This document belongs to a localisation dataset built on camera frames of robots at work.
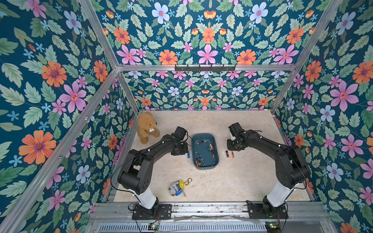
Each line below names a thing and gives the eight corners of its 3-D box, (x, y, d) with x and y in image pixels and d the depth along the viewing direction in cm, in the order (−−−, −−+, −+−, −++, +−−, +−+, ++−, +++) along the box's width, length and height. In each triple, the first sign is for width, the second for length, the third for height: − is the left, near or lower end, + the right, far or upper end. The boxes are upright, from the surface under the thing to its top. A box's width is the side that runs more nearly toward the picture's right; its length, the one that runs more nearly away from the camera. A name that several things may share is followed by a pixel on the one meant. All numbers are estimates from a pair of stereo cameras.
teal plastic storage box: (191, 169, 90) (190, 166, 87) (191, 136, 106) (191, 133, 103) (219, 169, 90) (220, 166, 87) (216, 136, 106) (216, 133, 103)
